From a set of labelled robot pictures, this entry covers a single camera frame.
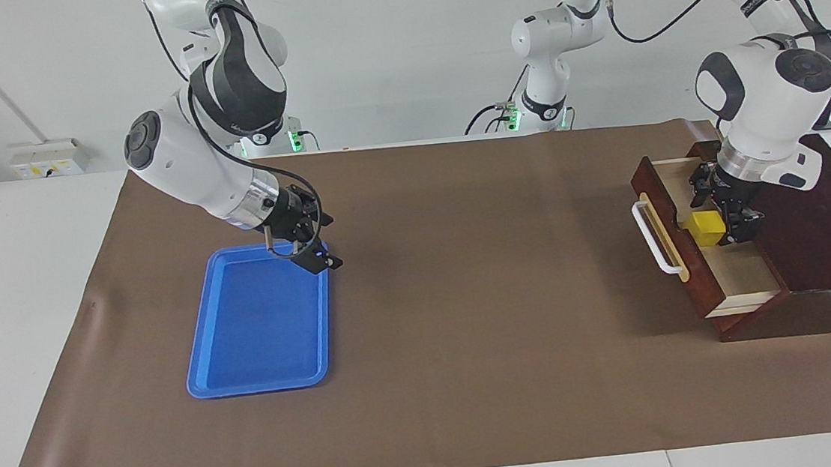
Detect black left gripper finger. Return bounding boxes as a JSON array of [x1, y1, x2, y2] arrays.
[[689, 176, 716, 209], [717, 206, 767, 247]]

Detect yellow cube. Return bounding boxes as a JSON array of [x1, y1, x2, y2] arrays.
[[680, 208, 728, 250]]

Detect wooden drawer with white handle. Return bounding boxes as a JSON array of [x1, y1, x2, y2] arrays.
[[627, 145, 793, 325]]

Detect blue plastic tray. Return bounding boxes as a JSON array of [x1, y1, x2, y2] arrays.
[[174, 237, 342, 402]]

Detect brown table mat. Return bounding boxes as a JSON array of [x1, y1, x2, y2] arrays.
[[0, 105, 831, 467]]

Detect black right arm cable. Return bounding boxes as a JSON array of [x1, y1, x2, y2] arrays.
[[136, 0, 329, 270]]

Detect black base cable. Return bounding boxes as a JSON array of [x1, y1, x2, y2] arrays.
[[458, 64, 534, 138]]

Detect white wall socket box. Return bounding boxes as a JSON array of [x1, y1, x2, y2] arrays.
[[7, 136, 90, 182]]

